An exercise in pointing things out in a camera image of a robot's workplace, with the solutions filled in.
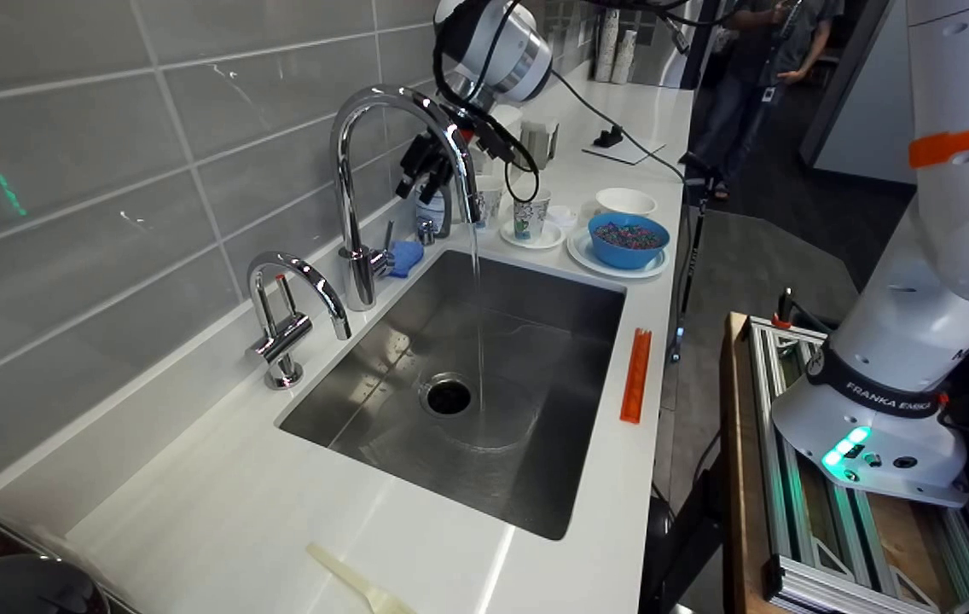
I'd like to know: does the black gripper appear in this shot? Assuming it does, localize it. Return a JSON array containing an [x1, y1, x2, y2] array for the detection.
[[394, 136, 455, 200]]

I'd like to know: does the tall chrome kitchen tap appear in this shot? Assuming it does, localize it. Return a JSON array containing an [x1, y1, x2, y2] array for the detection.
[[331, 84, 482, 306]]

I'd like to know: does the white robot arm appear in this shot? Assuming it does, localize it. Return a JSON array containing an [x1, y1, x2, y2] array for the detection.
[[770, 0, 969, 507]]

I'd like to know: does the small chrome tap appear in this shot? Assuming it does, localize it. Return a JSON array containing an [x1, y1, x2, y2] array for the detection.
[[247, 250, 351, 390]]

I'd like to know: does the blue sponge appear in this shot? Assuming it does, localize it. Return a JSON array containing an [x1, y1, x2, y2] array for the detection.
[[390, 239, 422, 280]]

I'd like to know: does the white saucer plate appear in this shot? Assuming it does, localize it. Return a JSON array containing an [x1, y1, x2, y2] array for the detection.
[[499, 219, 563, 251]]

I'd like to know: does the white plate under blue bowl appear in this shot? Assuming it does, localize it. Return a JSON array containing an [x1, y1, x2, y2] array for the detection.
[[563, 226, 671, 282]]

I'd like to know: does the white empty bowl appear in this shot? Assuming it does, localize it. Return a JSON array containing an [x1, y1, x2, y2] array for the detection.
[[592, 187, 658, 215]]

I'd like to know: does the blue bowl of colourful beads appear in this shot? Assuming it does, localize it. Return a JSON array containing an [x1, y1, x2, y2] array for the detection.
[[585, 210, 668, 268]]

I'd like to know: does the stainless steel sink basin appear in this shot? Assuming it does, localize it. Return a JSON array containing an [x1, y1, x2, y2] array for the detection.
[[282, 251, 624, 540]]

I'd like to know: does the person in background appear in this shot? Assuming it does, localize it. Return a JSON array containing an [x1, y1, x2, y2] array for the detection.
[[691, 0, 842, 191]]

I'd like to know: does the clear plastic fork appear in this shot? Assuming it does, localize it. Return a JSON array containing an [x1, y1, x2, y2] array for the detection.
[[306, 544, 414, 614]]

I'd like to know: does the black kettle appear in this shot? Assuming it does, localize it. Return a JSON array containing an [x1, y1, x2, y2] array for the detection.
[[0, 529, 131, 614]]

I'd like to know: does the black camera tripod pole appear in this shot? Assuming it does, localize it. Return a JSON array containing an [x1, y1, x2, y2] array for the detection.
[[668, 0, 723, 366]]

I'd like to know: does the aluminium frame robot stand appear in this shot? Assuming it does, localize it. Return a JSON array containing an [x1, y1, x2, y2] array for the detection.
[[718, 309, 969, 614]]

